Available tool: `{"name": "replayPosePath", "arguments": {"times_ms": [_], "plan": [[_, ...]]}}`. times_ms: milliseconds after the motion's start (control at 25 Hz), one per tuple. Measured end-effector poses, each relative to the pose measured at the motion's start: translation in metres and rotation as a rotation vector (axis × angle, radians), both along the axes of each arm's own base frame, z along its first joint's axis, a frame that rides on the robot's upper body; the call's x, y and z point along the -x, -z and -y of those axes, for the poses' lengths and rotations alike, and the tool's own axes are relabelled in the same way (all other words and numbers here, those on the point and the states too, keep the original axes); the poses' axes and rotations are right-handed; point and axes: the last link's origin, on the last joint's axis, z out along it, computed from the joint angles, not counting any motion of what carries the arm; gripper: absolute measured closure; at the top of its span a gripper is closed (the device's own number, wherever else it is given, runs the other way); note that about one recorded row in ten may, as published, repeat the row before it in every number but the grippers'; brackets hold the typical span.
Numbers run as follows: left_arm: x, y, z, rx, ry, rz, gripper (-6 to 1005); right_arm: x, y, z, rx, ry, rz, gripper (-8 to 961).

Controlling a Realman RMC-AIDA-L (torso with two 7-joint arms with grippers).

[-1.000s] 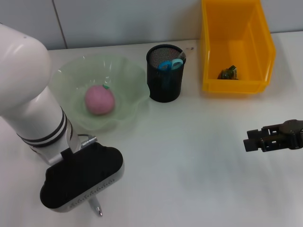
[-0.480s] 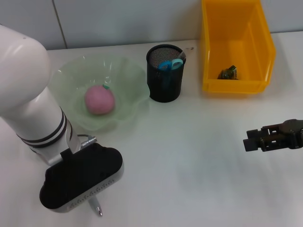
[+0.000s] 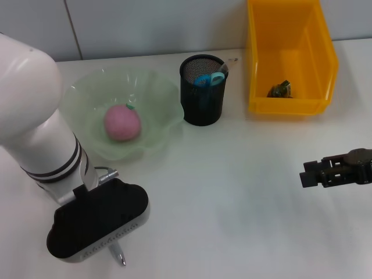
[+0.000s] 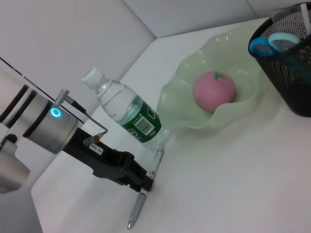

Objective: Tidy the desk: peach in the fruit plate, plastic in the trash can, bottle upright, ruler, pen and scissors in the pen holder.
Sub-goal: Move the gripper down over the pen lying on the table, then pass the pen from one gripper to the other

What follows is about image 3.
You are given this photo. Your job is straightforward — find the yellow plastic bin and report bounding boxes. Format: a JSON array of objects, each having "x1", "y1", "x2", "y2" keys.
[{"x1": 245, "y1": 0, "x2": 339, "y2": 116}]

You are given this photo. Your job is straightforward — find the white plastic ruler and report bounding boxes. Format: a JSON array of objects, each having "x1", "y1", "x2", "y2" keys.
[{"x1": 216, "y1": 56, "x2": 242, "y2": 77}]

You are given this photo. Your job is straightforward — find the green glass fruit plate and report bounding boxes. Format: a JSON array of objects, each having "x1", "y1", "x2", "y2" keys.
[{"x1": 59, "y1": 67, "x2": 186, "y2": 161}]

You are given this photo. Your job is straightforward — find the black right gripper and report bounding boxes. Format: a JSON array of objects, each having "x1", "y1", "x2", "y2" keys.
[{"x1": 299, "y1": 148, "x2": 372, "y2": 189}]

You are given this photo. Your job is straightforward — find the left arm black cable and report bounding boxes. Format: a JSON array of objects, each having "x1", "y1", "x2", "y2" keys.
[{"x1": 94, "y1": 166, "x2": 120, "y2": 183}]

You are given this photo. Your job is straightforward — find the blue scissors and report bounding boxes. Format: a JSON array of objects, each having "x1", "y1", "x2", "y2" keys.
[{"x1": 194, "y1": 72, "x2": 226, "y2": 107}]

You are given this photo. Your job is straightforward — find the black mesh pen holder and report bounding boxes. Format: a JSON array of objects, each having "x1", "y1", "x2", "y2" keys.
[{"x1": 179, "y1": 54, "x2": 230, "y2": 127}]

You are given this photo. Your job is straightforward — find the green plastic wrapper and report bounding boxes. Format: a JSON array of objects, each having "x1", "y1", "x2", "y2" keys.
[{"x1": 267, "y1": 80, "x2": 294, "y2": 99}]

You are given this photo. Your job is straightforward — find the grey ballpoint pen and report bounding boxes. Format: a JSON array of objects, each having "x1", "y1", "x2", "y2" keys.
[{"x1": 109, "y1": 243, "x2": 127, "y2": 267}]

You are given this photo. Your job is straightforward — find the pink peach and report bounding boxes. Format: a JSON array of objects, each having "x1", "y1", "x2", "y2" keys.
[{"x1": 103, "y1": 103, "x2": 143, "y2": 142}]

